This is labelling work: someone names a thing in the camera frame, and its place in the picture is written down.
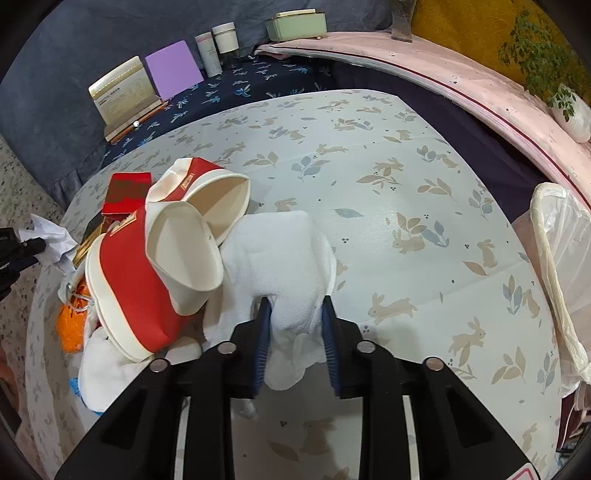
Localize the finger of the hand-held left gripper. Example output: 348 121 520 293
0 227 47 271
0 268 21 298

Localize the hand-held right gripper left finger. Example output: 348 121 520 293
54 295 273 480

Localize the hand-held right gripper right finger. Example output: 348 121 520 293
321 295 532 480

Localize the orange plastic bag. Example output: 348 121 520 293
56 284 100 354

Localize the red paper packet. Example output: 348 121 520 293
100 172 153 217

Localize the bin with white bag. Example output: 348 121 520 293
510 182 591 402

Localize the crumpled white paper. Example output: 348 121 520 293
30 213 79 268

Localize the brown gold wrapper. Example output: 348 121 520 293
74 215 112 268

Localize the large red white paper cup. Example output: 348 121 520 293
85 200 225 363

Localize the white tissue wad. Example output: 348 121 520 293
78 335 204 414

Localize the small red white paper cup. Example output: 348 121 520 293
147 157 251 245

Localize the wooden stand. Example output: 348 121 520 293
104 98 168 143

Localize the cream printed box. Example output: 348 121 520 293
89 56 162 127

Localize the blue-grey cloth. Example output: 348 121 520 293
0 0 398 208

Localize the purple card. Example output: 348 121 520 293
144 40 205 101

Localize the dark purple cloth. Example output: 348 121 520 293
330 60 550 232

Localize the navy floral cloth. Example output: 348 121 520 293
99 55 335 162

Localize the white bottle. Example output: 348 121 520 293
195 33 223 78

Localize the white jar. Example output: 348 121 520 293
212 23 241 70

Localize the pink cloth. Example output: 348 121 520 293
255 31 591 208

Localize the pale green box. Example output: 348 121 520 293
264 8 328 41

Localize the glass flower vase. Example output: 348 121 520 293
392 0 416 43

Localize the white plant pot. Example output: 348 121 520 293
551 83 591 144

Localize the yellow cloth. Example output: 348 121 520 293
411 0 568 107

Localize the green leafy plant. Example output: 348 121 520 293
498 10 578 121

